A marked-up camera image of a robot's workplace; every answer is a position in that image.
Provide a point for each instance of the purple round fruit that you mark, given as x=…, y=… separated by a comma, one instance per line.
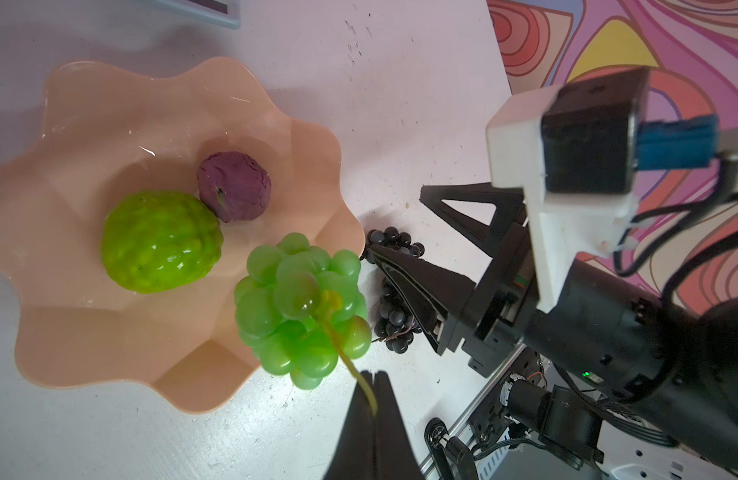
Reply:
x=234, y=186

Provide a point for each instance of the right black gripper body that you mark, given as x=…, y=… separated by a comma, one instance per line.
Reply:
x=506, y=295

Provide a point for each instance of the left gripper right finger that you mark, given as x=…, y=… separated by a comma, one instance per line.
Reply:
x=394, y=456

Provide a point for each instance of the dark purple grape bunch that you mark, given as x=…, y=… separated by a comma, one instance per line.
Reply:
x=395, y=326

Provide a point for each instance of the green bumpy round fruit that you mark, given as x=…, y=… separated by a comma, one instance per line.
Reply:
x=159, y=240

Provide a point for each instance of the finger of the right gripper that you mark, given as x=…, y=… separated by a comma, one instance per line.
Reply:
x=492, y=219
x=436, y=296

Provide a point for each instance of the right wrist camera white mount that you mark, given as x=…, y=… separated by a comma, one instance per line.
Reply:
x=574, y=151

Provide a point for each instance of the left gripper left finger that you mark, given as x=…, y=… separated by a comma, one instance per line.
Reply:
x=354, y=455

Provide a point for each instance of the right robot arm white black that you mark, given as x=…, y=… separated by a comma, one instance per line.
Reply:
x=677, y=371

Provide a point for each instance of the green grape bunch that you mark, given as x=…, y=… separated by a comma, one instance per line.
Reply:
x=301, y=311

